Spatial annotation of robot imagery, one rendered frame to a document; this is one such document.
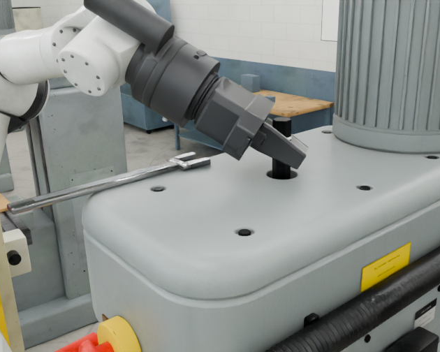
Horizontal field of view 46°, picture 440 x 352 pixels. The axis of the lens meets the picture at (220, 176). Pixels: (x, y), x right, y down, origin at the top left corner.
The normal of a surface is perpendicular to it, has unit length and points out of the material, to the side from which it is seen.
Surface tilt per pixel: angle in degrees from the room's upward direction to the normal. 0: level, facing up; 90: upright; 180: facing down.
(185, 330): 90
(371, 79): 90
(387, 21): 90
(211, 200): 0
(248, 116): 52
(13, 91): 104
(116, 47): 45
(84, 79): 119
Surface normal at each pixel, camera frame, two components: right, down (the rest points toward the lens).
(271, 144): -0.23, 0.33
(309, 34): -0.78, 0.23
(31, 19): 0.63, 0.25
